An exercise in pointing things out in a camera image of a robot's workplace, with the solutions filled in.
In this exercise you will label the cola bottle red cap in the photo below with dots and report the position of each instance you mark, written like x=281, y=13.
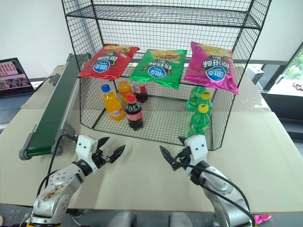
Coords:
x=134, y=114

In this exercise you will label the orange soda bottle blue cap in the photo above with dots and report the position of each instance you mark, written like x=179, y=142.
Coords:
x=114, y=106

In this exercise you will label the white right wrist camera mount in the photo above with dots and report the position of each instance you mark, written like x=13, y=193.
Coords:
x=197, y=146

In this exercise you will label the green conveyor belt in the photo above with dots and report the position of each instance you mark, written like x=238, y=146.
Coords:
x=56, y=104

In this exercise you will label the open laptop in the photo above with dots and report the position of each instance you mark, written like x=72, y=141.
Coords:
x=14, y=75

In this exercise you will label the cola bottle red label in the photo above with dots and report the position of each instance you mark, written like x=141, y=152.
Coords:
x=142, y=92

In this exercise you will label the crumpled magenta snack bag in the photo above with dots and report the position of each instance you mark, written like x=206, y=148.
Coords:
x=262, y=218

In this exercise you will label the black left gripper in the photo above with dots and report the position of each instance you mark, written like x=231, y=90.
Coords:
x=100, y=159

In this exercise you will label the green potato chip bag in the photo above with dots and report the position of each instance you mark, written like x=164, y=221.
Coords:
x=158, y=71

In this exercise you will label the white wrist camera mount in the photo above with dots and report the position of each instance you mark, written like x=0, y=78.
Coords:
x=197, y=146
x=85, y=149

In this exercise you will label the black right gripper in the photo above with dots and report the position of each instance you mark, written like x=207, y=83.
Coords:
x=182, y=159

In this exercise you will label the grey rounded shape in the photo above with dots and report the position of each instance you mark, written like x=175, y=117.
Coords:
x=123, y=220

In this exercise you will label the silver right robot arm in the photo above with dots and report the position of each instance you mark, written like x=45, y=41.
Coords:
x=222, y=196

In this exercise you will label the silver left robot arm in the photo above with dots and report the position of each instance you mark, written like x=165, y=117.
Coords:
x=56, y=189

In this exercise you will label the red potato chip bag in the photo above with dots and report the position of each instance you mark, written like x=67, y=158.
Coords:
x=104, y=64

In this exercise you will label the green soda bottle yellow cap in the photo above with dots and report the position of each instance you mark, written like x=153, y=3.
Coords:
x=194, y=98
x=200, y=123

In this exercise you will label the magenta potato chip bag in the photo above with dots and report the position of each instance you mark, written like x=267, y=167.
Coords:
x=213, y=71

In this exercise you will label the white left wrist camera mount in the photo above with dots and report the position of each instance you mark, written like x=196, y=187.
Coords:
x=85, y=149

